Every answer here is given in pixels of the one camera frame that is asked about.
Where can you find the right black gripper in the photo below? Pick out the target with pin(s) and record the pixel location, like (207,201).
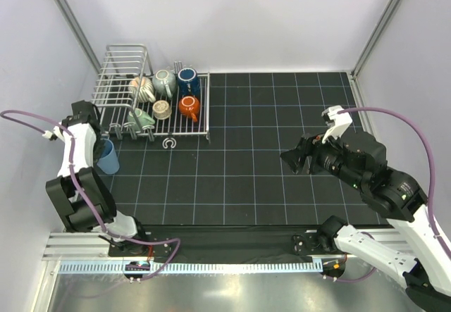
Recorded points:
(294,158)

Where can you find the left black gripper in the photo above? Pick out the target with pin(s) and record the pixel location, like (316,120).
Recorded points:
(98,151)

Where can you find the light blue plastic cup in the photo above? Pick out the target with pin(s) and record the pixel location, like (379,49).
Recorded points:
(108,161)

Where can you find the mint green plastic cup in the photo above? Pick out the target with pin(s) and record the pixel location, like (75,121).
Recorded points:
(138,119)

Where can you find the beige ribbed ceramic mug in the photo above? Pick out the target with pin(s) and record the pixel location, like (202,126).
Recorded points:
(143,89)

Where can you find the small tan ceramic cup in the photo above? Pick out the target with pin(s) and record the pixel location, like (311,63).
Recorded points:
(161,110)

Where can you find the grey speckled round mug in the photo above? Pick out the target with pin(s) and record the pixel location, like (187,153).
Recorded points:
(164,83)

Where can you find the orange black ceramic mug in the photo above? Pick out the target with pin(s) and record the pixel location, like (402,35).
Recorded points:
(189,106)

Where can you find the dark blue mug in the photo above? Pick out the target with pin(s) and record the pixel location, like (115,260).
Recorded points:
(189,82)

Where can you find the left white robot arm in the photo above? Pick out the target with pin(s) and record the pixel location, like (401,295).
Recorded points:
(81,199)

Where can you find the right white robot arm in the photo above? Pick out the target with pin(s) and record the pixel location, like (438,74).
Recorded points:
(360,162)

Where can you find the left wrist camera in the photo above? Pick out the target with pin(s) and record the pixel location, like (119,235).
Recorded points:
(53,134)

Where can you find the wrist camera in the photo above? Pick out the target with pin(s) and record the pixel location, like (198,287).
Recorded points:
(53,134)
(337,121)

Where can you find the metal wire dish rack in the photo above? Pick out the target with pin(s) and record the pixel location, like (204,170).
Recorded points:
(124,62)

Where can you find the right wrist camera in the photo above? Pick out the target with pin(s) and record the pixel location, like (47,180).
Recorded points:
(337,121)

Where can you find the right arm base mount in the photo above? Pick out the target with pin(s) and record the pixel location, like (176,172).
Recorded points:
(306,243)

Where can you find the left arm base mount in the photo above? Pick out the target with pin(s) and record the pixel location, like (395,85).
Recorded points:
(137,246)

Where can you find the slotted cable duct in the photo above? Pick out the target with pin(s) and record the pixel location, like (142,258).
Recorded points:
(128,267)

